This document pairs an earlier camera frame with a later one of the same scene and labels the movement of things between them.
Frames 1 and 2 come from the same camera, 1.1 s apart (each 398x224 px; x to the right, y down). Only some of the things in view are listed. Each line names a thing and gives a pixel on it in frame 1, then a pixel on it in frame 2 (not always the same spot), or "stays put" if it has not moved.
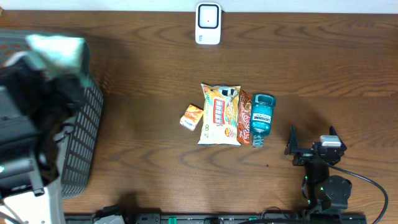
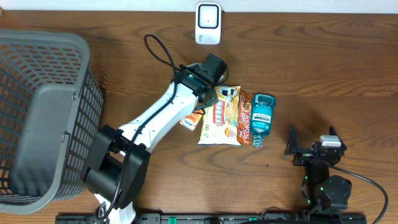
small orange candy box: (191, 117) stays put
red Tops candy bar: (245, 109) stays put
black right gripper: (292, 145) stays put
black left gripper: (61, 86) to (211, 96)
